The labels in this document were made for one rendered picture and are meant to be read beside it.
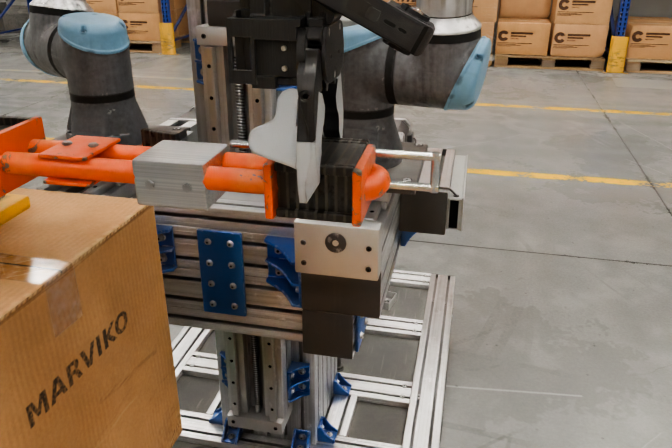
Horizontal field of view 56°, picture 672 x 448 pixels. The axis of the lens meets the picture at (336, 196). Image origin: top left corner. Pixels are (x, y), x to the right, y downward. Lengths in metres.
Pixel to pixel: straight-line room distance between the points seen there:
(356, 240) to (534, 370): 1.50
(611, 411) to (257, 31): 1.96
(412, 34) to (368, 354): 1.59
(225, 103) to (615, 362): 1.77
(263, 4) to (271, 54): 0.04
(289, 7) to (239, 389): 1.14
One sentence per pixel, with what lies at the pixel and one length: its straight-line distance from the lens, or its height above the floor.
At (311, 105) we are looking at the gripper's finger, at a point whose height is 1.28.
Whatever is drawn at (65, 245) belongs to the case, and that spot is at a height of 1.07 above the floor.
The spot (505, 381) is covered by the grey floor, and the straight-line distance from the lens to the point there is 2.31.
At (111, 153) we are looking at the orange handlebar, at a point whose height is 1.21.
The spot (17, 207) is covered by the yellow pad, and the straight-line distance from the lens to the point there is 0.90.
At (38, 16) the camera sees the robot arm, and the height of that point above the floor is 1.26.
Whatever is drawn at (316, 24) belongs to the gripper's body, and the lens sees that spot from 0.51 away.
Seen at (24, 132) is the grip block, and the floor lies 1.22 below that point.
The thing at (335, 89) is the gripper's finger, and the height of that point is 1.28.
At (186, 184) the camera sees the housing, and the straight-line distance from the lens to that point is 0.57.
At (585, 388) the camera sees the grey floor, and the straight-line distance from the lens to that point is 2.37.
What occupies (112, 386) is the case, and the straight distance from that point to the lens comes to 0.87.
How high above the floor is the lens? 1.40
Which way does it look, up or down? 22 degrees down
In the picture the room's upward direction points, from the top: straight up
